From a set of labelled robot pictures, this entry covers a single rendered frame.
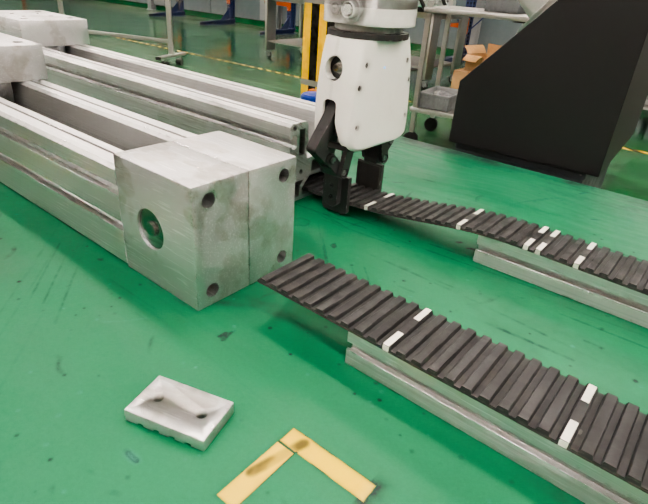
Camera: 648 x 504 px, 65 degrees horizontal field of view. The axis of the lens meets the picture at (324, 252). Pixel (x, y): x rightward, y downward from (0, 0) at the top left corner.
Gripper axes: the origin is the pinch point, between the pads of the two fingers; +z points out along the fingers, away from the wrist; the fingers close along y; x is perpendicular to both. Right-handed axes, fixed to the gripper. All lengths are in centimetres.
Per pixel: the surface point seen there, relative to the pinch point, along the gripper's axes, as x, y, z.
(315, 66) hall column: 216, 249, 38
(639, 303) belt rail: -28.2, -1.2, 0.7
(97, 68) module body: 41.3, -4.8, -6.4
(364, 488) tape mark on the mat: -21.5, -27.5, 2.2
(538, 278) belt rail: -20.9, -1.9, 1.4
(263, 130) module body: 8.6, -4.9, -5.0
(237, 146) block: 0.4, -15.8, -7.4
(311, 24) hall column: 221, 249, 11
